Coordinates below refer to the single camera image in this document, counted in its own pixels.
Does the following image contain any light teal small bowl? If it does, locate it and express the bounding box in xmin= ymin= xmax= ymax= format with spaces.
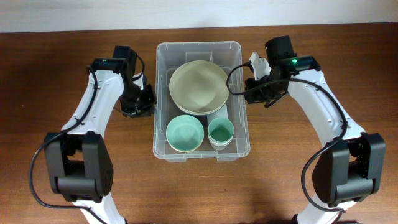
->
xmin=166 ymin=115 xmax=205 ymax=152

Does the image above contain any grey plastic cup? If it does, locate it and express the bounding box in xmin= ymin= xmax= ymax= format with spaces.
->
xmin=209 ymin=138 xmax=232 ymax=151

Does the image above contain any white label in container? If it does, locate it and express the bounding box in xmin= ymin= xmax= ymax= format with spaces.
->
xmin=207 ymin=103 xmax=228 ymax=124

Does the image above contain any clear plastic storage container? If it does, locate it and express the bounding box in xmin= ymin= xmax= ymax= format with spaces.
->
xmin=153 ymin=41 xmax=251 ymax=162

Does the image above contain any mint green plastic cup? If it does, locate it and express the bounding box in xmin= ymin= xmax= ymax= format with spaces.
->
xmin=208 ymin=118 xmax=234 ymax=146

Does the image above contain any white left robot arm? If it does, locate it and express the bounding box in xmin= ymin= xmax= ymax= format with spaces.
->
xmin=40 ymin=46 xmax=157 ymax=223

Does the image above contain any cream bowl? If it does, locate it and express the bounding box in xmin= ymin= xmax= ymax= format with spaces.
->
xmin=169 ymin=60 xmax=229 ymax=102
xmin=173 ymin=100 xmax=227 ymax=116

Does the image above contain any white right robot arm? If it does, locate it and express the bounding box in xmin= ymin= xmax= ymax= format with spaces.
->
xmin=245 ymin=36 xmax=386 ymax=223

